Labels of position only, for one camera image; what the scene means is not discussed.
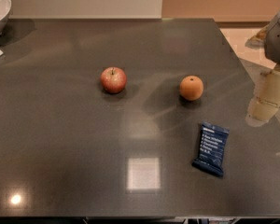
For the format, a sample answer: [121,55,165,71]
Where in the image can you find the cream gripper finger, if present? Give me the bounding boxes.
[250,26,268,46]
[251,64,280,121]

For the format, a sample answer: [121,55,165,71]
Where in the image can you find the orange fruit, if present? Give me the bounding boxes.
[179,76,203,101]

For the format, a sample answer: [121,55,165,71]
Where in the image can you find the dark blue snack bar wrapper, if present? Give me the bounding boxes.
[192,121,230,177]

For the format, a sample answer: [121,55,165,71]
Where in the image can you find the red apple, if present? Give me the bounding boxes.
[100,67,127,94]

